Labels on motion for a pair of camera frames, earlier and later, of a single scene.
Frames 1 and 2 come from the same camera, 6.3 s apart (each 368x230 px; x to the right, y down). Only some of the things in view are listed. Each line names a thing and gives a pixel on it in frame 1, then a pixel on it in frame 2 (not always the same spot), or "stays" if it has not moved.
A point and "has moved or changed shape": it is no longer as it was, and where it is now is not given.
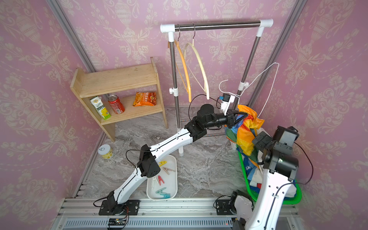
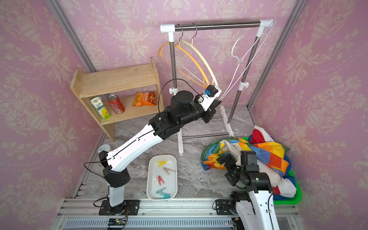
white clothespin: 153,179 stays
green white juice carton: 97,102 stays
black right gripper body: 262,144 -> 234,170
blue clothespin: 166,196 stays
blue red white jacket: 254,173 has moved or changed shape
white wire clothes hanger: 242,93 -> 240,61
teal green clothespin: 159,191 stays
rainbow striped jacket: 243,132 -> 270,155
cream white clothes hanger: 201,61 -> 201,47
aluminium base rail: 179,213 stays
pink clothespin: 166,169 stays
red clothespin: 160,179 stays
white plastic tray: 164,185 stays
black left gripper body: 225,120 -> 209,112
